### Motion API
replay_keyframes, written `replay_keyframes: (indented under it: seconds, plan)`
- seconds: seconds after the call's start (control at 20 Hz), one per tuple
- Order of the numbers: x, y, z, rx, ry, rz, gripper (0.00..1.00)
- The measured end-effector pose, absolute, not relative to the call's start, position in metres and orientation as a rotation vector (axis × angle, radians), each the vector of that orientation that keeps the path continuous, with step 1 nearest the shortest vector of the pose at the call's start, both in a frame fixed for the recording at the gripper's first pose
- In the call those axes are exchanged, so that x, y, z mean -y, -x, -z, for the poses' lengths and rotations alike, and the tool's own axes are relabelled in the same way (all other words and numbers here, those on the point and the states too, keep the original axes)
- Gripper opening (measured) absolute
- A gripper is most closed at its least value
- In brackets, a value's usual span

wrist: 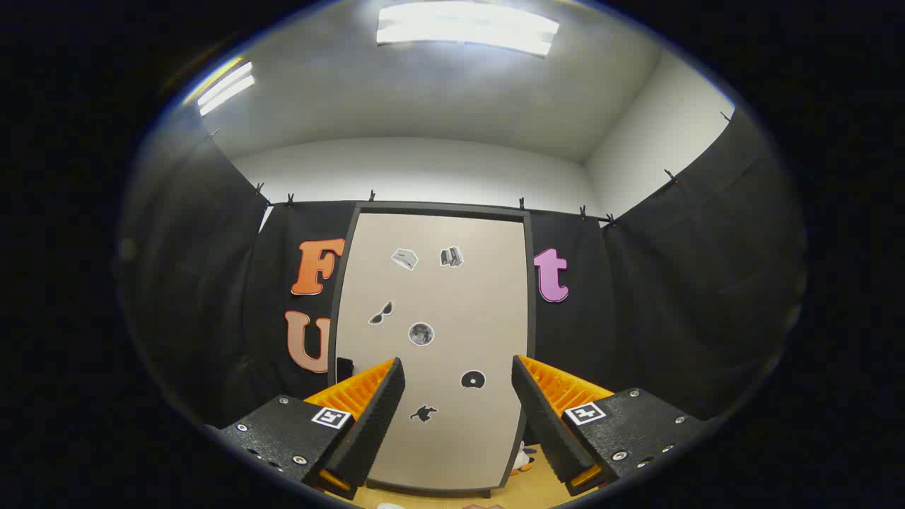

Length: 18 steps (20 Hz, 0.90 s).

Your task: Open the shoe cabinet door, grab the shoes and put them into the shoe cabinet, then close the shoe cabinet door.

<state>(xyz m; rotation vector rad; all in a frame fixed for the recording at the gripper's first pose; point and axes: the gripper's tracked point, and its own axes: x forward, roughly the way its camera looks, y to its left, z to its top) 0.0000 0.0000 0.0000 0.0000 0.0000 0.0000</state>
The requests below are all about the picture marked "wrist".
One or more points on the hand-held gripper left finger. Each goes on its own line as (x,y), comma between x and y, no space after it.
(378,424)

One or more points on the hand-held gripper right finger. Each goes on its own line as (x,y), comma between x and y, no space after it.
(541,424)

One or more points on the dark grey shoe cabinet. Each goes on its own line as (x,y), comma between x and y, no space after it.
(532,283)

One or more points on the small white orange toy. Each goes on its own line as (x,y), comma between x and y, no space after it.
(523,458)

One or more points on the black backdrop cloth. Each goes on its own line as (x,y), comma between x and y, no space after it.
(672,297)

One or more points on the narrow ceiling light panel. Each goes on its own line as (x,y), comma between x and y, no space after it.
(225,86)

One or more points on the wide ceiling light panel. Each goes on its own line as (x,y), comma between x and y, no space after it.
(466,27)

